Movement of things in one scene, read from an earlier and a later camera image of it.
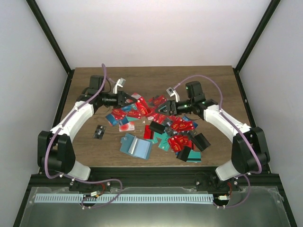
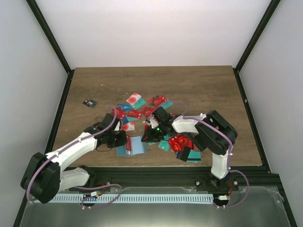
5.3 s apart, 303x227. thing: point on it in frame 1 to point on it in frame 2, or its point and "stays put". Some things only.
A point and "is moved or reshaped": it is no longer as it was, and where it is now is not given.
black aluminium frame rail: (201, 177) stays put
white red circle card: (128, 126) stays put
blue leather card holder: (131, 144) is moved or reshaped
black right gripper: (171, 105) to (151, 136)
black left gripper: (120, 100) to (122, 142)
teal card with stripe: (194, 156) stays put
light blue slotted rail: (57, 198) stays put
